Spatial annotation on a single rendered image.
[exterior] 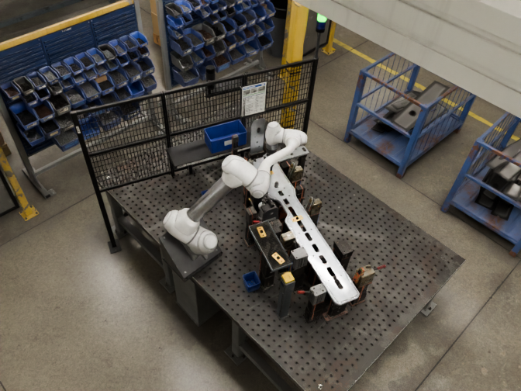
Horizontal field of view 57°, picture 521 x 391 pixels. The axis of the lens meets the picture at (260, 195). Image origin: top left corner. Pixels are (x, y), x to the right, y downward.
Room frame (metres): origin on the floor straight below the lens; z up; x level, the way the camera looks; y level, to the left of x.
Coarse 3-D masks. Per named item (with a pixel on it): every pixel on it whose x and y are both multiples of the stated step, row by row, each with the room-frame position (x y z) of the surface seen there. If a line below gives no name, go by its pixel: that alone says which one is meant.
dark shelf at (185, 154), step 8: (248, 128) 3.06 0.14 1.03; (248, 136) 2.96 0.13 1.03; (264, 136) 2.98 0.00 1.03; (184, 144) 2.81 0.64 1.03; (192, 144) 2.81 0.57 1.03; (200, 144) 2.82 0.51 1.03; (248, 144) 2.86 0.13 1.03; (168, 152) 2.70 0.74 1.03; (176, 152) 2.71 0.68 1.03; (184, 152) 2.72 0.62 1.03; (192, 152) 2.72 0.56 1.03; (200, 152) 2.73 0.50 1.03; (208, 152) 2.74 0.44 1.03; (216, 152) 2.74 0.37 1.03; (224, 152) 2.75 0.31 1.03; (176, 160) 2.62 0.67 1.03; (184, 160) 2.63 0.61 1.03; (192, 160) 2.64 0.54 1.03; (200, 160) 2.65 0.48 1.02; (176, 168) 2.56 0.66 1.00
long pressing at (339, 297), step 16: (256, 160) 2.72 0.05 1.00; (272, 176) 2.55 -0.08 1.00; (272, 192) 2.39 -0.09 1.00; (288, 192) 2.40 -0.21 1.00; (288, 224) 2.09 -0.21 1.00; (304, 224) 2.11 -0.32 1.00; (304, 240) 1.96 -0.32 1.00; (320, 240) 1.97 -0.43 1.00; (320, 272) 1.72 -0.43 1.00; (336, 272) 1.73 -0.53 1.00; (336, 288) 1.61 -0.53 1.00; (352, 288) 1.62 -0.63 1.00; (336, 304) 1.50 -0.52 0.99
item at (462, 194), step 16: (512, 128) 4.04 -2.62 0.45; (480, 144) 3.18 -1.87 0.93; (512, 144) 3.65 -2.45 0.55; (496, 160) 3.41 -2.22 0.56; (512, 160) 2.99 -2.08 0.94; (464, 176) 3.20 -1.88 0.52; (480, 176) 3.58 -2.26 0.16; (496, 176) 3.45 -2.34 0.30; (512, 176) 3.19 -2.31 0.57; (464, 192) 3.33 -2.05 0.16; (480, 192) 3.18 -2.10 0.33; (496, 192) 2.97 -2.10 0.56; (512, 192) 3.05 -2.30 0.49; (448, 208) 3.21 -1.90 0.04; (464, 208) 3.09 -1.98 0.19; (480, 208) 3.13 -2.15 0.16; (496, 208) 3.13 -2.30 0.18; (512, 208) 3.14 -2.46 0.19; (496, 224) 2.94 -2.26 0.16; (512, 224) 2.95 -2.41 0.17; (512, 240) 2.75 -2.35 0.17; (512, 256) 2.69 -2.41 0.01
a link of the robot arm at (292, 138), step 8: (288, 136) 2.50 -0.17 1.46; (296, 136) 2.50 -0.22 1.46; (304, 136) 2.52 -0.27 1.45; (288, 144) 2.43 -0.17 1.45; (296, 144) 2.46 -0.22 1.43; (304, 144) 2.51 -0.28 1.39; (280, 152) 2.33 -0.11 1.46; (288, 152) 2.36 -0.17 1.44; (264, 160) 2.24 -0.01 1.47; (272, 160) 2.25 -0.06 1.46; (264, 168) 2.13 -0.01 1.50
